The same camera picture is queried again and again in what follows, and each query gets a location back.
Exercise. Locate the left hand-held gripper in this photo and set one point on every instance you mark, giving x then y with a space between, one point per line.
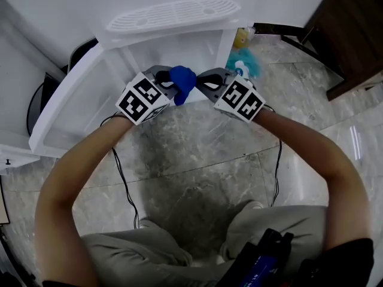
140 100

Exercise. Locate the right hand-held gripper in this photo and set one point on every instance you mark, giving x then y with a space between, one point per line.
239 100

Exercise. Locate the blue cloth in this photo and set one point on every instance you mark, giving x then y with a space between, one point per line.
182 79

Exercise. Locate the person's right forearm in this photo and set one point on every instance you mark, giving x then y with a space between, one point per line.
305 142

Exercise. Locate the person's left forearm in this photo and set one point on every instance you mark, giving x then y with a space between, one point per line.
89 148

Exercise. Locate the white bottle with blue label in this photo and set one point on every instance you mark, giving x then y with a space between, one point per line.
241 67

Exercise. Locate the teal fluffy duster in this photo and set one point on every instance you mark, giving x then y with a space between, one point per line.
252 61

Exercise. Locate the yellow plastic bottle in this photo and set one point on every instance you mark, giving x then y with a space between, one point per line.
240 39

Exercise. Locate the white slotted drip tray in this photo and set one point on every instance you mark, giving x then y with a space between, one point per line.
173 13

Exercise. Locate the black curved chair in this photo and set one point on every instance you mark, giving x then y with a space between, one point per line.
45 91

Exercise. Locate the white shoe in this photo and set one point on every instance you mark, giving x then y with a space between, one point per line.
252 205
146 223

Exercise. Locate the dark brown wooden table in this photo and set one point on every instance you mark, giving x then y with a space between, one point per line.
353 34

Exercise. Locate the black device with screen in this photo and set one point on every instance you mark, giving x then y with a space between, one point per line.
269 247

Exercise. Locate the beige grey trousers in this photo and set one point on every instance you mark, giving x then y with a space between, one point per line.
134 250

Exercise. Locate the black shirt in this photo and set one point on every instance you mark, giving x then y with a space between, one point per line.
344 262

